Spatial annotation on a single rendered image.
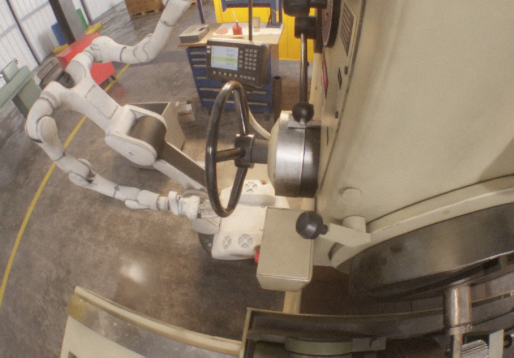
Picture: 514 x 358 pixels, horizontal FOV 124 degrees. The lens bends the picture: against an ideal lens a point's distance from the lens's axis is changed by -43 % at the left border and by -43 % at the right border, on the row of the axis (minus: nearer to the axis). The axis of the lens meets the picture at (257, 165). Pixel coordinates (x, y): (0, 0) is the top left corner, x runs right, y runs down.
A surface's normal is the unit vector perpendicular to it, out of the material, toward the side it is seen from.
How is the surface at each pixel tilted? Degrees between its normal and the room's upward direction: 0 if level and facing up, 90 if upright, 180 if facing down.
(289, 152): 36
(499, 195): 90
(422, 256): 51
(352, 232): 25
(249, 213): 2
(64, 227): 0
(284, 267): 0
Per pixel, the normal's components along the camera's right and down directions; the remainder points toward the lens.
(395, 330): -0.07, -0.58
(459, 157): -0.15, 0.81
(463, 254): -0.68, -0.50
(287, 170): -0.17, 0.39
